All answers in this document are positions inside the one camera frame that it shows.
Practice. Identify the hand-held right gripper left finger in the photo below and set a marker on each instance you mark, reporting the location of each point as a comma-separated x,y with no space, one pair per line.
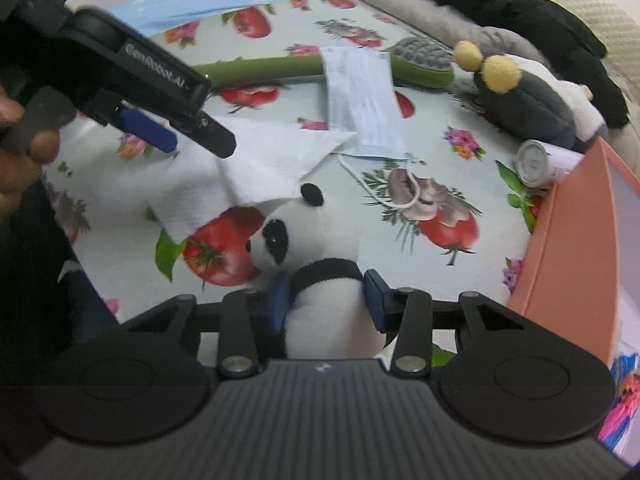
280,302

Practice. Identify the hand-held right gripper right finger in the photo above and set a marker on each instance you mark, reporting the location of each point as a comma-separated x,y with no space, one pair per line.
376,300

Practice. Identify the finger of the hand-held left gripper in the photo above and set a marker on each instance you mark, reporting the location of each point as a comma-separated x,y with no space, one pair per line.
212,135
150,132

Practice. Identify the panda plush toy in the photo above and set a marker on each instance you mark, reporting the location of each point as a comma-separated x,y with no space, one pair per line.
325,310

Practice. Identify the white paper tissue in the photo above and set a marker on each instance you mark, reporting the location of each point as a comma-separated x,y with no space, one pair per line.
260,160

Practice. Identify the pink cardboard box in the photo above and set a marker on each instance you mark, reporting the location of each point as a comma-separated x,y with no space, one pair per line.
570,260

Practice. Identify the person's left hand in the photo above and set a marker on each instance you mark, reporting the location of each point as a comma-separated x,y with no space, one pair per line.
20,180

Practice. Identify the green grey massage brush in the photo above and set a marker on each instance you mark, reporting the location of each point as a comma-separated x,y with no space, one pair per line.
260,67

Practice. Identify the blue face mask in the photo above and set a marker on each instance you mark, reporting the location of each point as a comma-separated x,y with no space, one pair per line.
365,105

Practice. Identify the person's dark clothing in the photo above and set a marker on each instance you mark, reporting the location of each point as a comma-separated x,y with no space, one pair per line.
40,270

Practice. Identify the floral fruit print bedsheet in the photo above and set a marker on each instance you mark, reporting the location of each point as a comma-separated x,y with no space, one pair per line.
450,110

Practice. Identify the white cylindrical bottle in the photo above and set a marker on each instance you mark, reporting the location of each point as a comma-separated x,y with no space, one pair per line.
532,162

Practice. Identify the grey white penguin plush toy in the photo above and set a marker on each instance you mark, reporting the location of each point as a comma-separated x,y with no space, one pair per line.
525,105

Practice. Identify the pink blue printed packet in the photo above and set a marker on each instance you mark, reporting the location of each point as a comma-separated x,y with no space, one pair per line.
625,400

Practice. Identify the black fleece garment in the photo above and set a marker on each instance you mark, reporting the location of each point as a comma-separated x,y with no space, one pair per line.
525,10

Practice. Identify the cream quilted headboard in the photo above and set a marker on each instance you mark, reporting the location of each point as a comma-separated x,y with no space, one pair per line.
600,20

